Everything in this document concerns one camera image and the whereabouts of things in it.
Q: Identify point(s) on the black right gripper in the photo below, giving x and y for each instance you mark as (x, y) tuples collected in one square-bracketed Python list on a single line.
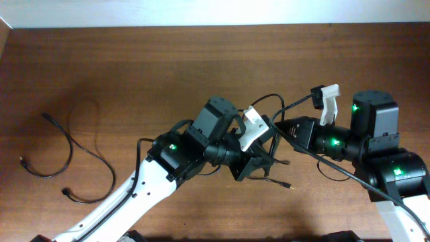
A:
[(306, 133)]

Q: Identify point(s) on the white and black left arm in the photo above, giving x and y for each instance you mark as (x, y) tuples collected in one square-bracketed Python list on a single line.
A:
[(220, 135)]

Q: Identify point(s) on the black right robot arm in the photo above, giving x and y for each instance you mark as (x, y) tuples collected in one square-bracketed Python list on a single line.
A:
[(368, 152)]

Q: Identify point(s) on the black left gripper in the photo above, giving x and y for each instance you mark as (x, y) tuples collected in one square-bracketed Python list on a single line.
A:
[(256, 153)]

